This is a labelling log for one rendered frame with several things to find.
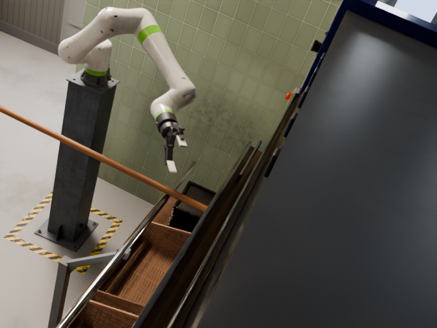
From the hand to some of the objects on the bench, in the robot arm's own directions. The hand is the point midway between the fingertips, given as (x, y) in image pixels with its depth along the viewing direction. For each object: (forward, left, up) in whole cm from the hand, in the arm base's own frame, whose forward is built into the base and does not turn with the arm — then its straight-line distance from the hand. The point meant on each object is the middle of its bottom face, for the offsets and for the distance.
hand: (177, 157), depth 182 cm
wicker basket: (-2, +10, -83) cm, 84 cm away
